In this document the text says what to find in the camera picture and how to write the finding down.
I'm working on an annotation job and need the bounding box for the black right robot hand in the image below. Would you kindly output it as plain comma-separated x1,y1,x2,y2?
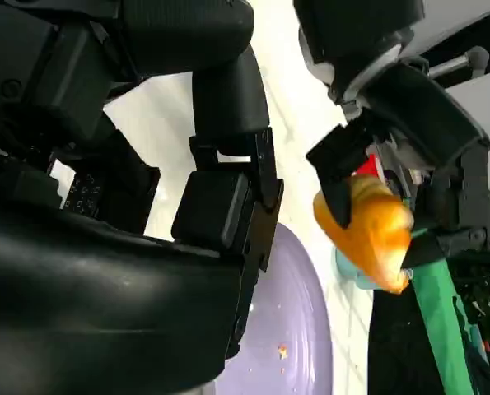
0,0,285,395

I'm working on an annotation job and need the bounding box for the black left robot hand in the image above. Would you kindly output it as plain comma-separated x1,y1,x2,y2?
306,61,490,268

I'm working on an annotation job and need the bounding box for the orange and white bread roll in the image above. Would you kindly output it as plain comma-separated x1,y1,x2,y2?
312,174,414,295

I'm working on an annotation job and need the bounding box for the pale green mug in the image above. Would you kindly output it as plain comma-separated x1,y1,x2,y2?
334,246,414,291

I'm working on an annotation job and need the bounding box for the green cloth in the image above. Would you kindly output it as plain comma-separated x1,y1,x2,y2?
408,228,483,395

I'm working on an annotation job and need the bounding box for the lilac plate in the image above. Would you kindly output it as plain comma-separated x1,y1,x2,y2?
201,221,334,395

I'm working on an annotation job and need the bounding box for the black cloth backdrop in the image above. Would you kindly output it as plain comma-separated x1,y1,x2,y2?
366,283,447,395

